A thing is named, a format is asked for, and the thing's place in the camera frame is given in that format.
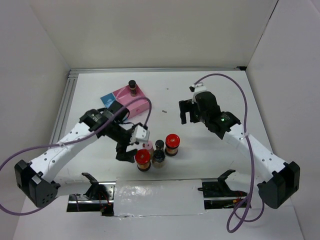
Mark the black-cap spice bottle rear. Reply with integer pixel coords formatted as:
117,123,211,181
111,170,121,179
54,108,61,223
155,139,165,151

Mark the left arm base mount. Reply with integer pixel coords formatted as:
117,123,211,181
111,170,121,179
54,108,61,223
66,172,116,217

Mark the red-cap jar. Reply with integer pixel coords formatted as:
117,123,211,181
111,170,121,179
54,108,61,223
164,133,181,157
134,149,151,172

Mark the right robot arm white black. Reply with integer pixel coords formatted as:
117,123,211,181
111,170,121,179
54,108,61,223
178,91,301,209

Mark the pink drawer box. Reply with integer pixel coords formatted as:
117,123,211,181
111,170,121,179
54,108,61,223
112,84,151,118

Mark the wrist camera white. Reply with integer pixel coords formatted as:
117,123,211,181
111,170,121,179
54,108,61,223
130,125,150,144
189,82,207,104

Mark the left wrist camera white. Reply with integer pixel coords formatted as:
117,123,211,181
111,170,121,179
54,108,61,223
130,125,150,144

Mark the white taped front cover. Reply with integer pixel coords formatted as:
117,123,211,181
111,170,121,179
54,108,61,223
113,179,206,217

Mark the aluminium rail back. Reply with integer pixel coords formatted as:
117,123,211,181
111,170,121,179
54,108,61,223
69,66,247,75

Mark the pink-cap spice bottle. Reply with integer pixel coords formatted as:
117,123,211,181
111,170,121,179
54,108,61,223
142,141,154,156

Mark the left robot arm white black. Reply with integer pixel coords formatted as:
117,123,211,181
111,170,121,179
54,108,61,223
14,102,145,208

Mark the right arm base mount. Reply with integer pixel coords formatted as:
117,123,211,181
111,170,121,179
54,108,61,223
197,169,248,210

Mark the black-cap spice bottle front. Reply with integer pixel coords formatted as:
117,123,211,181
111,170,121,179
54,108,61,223
152,149,166,169

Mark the purple cable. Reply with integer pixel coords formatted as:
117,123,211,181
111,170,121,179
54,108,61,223
194,73,266,233
0,96,153,216

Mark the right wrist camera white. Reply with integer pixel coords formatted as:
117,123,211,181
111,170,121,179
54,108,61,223
189,82,207,104

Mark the small black-cap spice bottle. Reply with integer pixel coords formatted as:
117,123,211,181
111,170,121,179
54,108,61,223
128,79,137,97

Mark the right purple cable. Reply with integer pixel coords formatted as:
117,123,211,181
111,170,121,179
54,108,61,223
194,73,266,233

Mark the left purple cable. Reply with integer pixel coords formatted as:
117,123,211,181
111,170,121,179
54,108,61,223
0,96,153,216

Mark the blue drawer box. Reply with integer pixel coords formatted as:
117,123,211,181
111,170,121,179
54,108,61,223
100,92,117,108

